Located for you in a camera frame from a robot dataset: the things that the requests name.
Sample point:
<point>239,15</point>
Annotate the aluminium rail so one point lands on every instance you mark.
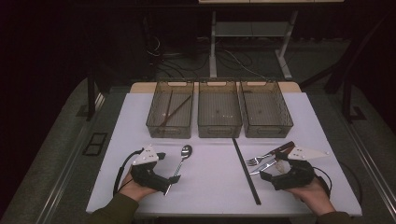
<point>370,165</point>
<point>70,161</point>

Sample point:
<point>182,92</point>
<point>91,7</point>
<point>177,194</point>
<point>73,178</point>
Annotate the person's left hand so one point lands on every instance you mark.
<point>134,189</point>

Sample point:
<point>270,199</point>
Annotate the translucent grey plastic bin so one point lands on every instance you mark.
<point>219,113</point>
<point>264,112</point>
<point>179,119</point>

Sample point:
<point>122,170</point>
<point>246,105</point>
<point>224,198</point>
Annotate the black upright stand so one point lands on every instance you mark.
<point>347,99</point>
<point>91,96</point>

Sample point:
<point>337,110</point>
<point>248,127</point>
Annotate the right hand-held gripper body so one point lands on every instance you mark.
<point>295,177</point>

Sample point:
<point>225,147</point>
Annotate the white desk with metal legs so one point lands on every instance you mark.
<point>212,46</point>

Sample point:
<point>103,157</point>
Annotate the black rectangular floor frame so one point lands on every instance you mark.
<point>95,144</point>

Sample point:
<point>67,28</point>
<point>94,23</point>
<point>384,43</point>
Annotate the black slanted stand leg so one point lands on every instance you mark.
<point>351,59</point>

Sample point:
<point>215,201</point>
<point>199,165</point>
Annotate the person's right hand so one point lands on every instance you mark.
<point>314,196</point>

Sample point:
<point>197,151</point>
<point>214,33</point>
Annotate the silver metal spoon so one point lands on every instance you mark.
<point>186,151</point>

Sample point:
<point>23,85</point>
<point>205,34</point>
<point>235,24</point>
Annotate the brown wooden chopstick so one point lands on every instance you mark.
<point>177,109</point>
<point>168,105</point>

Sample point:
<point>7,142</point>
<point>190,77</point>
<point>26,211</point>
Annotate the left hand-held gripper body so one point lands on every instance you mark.
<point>148,177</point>

